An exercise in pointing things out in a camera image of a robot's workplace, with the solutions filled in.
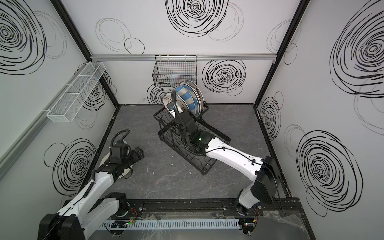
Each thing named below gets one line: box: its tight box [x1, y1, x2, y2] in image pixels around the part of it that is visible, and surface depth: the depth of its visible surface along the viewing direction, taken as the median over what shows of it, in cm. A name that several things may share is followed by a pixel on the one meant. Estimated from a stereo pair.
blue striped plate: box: [175, 85, 200, 117], surface depth 77 cm
